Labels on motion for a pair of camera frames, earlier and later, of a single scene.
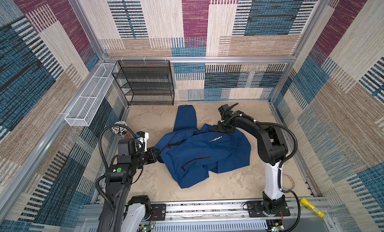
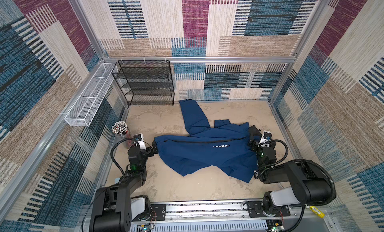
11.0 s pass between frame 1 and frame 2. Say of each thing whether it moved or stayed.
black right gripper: moved
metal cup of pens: stayed
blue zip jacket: moved
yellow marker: stayed
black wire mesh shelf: stayed
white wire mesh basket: stayed
